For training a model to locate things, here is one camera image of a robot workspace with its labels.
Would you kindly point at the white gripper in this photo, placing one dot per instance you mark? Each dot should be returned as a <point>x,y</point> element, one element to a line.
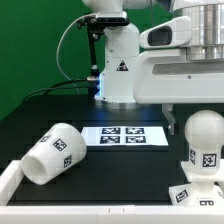
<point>166,76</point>

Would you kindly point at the white lamp bulb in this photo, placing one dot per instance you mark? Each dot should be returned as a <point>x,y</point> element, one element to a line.
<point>204,132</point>

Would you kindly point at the white lamp base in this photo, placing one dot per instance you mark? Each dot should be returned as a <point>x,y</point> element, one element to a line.
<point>201,190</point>

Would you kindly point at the white lamp shade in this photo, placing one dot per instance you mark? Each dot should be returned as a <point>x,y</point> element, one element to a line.
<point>57,150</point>

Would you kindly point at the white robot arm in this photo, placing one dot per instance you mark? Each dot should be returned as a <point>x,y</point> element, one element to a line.
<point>122,47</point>

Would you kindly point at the white marker sheet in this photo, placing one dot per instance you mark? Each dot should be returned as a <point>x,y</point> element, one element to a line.
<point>124,135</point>

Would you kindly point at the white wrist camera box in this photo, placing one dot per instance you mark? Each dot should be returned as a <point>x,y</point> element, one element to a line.
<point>174,33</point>

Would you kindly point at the black camera on stand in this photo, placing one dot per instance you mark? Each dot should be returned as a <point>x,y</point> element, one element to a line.
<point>95,25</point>

